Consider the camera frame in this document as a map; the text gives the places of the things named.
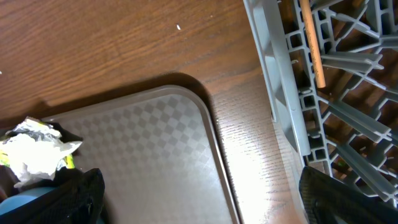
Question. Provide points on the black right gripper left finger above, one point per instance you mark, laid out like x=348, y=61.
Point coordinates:
x=78, y=198

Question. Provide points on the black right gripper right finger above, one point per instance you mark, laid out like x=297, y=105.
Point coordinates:
x=327, y=200

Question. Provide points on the dark blue plate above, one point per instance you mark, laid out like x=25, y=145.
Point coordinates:
x=23, y=198

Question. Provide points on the yellow snack wrapper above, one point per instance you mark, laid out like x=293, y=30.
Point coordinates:
x=35, y=151

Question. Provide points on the wooden chopstick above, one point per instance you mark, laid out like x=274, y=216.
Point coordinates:
x=313, y=43

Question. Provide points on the grey dishwasher rack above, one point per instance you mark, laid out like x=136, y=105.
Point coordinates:
x=348, y=128

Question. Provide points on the brown serving tray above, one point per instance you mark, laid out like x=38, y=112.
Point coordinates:
x=159, y=157

